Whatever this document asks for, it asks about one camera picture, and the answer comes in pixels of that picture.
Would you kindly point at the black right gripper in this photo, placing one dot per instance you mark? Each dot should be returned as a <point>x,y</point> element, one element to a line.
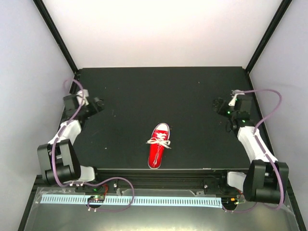
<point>221,110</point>

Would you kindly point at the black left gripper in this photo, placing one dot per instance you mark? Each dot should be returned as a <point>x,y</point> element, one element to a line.
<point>95,109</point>

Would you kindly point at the red canvas sneaker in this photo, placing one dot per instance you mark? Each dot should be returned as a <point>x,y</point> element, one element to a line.
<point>156,151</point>

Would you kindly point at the white shoelace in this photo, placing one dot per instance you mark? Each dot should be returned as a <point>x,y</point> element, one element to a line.
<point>160,138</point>

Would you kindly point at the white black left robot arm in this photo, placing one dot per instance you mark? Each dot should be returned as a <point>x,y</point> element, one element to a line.
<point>57,159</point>

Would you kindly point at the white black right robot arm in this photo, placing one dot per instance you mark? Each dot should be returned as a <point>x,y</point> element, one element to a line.
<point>266,179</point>

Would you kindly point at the left controller circuit board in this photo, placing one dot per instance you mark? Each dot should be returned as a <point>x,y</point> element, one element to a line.
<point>96,199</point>

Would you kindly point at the controller circuit board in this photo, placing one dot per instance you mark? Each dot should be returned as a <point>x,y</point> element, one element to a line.
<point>234,201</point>
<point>96,199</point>

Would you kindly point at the right controller circuit board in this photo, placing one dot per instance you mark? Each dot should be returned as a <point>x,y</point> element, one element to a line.
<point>234,201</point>

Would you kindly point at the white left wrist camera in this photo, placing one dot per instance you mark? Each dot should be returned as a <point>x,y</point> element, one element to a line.
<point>82,96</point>

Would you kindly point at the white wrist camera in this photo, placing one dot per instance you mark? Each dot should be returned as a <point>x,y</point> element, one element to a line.
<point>82,96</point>
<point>234,96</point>

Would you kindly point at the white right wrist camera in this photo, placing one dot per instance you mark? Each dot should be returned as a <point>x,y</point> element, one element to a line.
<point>234,96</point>

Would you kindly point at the black front mounting rail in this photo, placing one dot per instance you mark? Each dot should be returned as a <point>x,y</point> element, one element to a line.
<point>209,181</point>

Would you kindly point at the white slotted cable duct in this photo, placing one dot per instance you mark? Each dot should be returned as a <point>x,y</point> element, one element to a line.
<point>136,200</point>

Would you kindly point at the black frame rail right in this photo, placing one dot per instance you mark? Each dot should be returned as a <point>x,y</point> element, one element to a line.
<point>287,130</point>

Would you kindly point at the black aluminium frame post left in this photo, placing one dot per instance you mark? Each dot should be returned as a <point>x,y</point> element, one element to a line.
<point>55,33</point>

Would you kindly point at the black aluminium frame post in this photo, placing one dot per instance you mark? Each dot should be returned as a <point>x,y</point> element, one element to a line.
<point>55,33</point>
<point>280,12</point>

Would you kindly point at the black aluminium frame post right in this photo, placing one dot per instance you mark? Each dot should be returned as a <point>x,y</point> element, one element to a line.
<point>280,12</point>

